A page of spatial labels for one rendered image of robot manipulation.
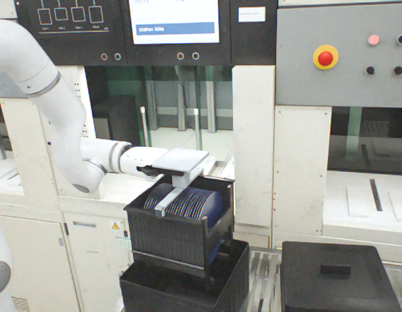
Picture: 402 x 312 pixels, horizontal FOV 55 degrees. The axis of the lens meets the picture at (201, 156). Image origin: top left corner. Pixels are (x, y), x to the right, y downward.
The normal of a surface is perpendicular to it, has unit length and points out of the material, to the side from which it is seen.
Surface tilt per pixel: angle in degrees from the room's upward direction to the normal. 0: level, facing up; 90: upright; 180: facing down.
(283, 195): 90
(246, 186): 90
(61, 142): 73
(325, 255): 0
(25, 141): 90
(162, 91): 90
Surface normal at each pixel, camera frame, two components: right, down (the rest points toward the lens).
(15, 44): 0.79, 0.08
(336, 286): -0.05, -0.92
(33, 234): -0.28, 0.39
